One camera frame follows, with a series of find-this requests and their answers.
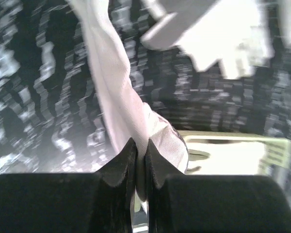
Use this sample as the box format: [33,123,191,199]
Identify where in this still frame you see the white glove green fingertips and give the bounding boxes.
[70,0,188,201]

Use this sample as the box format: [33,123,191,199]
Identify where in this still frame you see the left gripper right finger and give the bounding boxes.
[145,142,291,233]

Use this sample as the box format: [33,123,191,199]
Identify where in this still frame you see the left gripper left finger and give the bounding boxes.
[0,139,137,233]

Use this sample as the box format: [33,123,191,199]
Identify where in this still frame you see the white glove with grey band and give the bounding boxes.
[142,0,274,80]

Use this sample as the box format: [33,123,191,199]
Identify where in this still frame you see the beige plastic storage basket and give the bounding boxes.
[179,130,291,176]

